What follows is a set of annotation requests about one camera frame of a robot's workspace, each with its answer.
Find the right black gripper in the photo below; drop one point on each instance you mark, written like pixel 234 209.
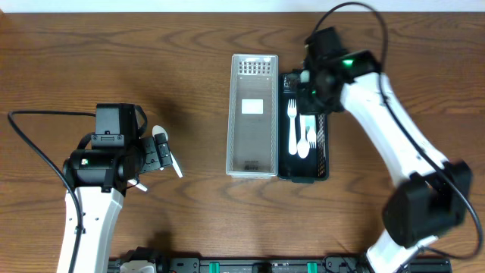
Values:
pixel 304 107

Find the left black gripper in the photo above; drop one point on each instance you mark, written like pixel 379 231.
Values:
pixel 152 155

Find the white plastic fork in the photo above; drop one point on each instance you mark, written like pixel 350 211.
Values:
pixel 310 121
pixel 312 138
pixel 292 113

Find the white plastic spoon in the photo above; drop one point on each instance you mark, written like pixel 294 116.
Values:
pixel 176 167
pixel 303 146
pixel 136 183

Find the black plastic basket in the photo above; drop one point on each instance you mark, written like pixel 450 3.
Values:
pixel 315 167

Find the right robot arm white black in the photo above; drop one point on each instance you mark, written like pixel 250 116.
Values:
pixel 431 195

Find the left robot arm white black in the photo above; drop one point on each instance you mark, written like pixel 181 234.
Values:
pixel 97 183

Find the clear plastic basket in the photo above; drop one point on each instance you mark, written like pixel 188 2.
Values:
pixel 252 144

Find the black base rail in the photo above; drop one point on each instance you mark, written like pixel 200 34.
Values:
pixel 149 260

